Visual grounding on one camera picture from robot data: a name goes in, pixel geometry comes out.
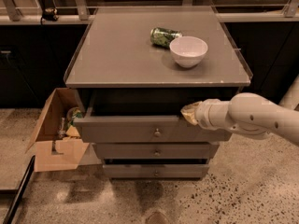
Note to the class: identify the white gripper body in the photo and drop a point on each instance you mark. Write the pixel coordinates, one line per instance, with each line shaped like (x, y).
(205, 114)

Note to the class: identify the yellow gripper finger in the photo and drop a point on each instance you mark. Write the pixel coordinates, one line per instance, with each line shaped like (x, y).
(188, 109)
(190, 118)

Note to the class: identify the grey top drawer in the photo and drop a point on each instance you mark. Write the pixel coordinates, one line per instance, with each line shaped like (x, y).
(142, 129)

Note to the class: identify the grey drawer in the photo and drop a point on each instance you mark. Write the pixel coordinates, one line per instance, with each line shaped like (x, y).
(156, 170)
(142, 129)
(203, 150)

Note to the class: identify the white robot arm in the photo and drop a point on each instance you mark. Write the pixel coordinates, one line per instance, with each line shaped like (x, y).
(249, 114)

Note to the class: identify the grey drawer cabinet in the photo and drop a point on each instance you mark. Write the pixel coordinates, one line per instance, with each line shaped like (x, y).
(129, 76)

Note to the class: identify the grey middle drawer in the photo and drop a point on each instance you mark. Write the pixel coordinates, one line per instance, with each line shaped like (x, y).
(203, 150)

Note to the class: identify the grey bottom drawer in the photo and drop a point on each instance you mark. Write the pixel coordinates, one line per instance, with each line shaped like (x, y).
(156, 170)

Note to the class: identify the open cardboard box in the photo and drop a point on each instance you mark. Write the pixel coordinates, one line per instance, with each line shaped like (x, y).
(53, 151)

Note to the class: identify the white ceramic bowl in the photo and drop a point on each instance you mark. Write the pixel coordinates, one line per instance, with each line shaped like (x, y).
(188, 51)

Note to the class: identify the green soda can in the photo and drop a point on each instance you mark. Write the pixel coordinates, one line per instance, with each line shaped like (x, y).
(163, 37)

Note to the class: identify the green snack bag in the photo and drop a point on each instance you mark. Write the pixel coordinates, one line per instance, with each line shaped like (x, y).
(72, 114)

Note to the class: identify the yellow sponge piece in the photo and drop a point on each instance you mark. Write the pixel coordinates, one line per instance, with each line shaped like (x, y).
(72, 132)

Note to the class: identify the clear bottle in box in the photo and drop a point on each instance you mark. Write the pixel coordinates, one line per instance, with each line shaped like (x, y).
(61, 132)

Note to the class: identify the black bar on floor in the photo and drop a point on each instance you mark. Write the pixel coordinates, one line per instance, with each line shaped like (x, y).
(17, 193)

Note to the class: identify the small dark object on ledge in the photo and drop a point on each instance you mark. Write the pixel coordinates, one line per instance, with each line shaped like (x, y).
(50, 14)

